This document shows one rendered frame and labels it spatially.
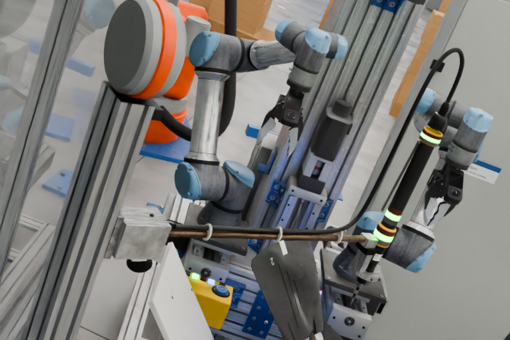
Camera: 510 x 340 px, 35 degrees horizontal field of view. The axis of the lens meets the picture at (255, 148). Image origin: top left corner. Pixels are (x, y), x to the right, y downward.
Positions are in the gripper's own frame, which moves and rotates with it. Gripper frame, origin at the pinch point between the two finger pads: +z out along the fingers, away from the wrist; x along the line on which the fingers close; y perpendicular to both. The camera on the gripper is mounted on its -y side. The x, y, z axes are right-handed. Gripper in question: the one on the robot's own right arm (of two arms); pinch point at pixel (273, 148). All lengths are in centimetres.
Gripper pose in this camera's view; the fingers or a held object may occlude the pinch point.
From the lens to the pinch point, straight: 226.5
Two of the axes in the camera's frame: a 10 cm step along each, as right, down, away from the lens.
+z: -3.5, 8.7, 3.4
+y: 0.5, -3.4, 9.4
